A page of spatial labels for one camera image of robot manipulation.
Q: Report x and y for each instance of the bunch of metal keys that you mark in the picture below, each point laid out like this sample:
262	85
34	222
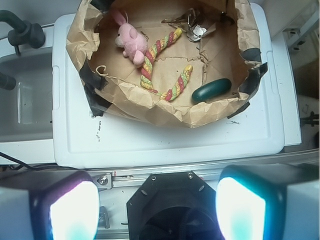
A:
194	23

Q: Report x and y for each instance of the pink plush bunny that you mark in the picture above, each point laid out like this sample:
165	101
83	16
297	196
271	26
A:
134	44

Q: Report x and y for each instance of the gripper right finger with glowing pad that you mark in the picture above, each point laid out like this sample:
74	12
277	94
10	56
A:
269	202

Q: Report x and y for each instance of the grey plastic tub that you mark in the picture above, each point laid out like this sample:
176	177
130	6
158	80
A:
26	110

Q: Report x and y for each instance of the brown paper bag tray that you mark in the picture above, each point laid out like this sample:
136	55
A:
160	91

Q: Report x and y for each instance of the dark green oval object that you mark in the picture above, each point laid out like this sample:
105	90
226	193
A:
210	90

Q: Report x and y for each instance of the white plastic bin lid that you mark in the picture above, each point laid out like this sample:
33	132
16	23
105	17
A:
83	141

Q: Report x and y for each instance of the black clamp knob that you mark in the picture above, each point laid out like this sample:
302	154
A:
23	32

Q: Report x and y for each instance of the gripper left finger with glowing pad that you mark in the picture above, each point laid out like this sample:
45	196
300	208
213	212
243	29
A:
48	205

